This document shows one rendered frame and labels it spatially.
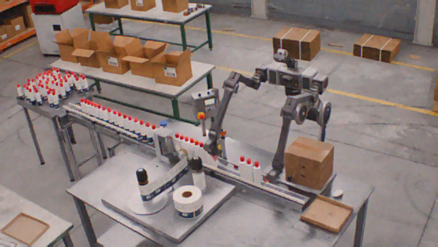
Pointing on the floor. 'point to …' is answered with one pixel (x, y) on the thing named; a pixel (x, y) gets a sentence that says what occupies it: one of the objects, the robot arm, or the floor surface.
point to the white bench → (9, 209)
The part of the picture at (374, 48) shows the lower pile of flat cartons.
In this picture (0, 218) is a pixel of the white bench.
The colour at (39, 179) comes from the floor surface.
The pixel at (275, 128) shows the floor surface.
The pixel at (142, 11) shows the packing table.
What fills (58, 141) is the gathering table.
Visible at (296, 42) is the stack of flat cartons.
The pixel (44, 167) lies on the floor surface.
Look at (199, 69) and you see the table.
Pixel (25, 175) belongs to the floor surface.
